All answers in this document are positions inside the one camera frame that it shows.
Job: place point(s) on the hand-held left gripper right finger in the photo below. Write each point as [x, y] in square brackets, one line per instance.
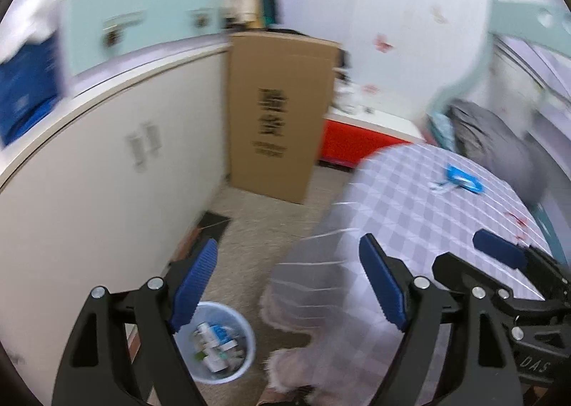
[383, 285]

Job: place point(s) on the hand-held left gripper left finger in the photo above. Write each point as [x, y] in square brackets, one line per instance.
[196, 285]

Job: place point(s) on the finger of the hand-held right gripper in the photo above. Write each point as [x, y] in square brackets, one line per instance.
[455, 270]
[497, 249]

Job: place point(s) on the large blue white packet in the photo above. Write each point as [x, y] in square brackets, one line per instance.
[219, 334]

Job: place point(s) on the light blue waste bin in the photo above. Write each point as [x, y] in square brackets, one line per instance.
[241, 361]

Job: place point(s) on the black floor mat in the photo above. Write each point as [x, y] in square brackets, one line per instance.
[216, 225]

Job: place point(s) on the grey checked tablecloth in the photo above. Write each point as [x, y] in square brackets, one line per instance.
[415, 218]

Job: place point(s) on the small blue white packet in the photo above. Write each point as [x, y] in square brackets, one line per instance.
[466, 178]

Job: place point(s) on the light blue patterned cloth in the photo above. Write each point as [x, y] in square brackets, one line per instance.
[441, 131]

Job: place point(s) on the white floor cabinet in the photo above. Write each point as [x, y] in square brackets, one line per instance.
[98, 192]

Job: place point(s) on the red low cabinet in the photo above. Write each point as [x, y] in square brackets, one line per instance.
[357, 143]

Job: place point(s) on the tall cardboard box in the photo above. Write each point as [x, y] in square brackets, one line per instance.
[276, 120]

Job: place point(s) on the black and white bag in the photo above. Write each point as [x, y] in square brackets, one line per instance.
[350, 91]

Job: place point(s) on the mint green wavy board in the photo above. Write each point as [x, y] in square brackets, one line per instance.
[513, 22]

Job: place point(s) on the blue shopping bag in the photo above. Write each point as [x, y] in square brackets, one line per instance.
[26, 94]

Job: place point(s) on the mint green drawer box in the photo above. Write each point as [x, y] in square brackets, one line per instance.
[142, 18]

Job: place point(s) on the white crumpled plastic bag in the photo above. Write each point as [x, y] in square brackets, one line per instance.
[22, 18]

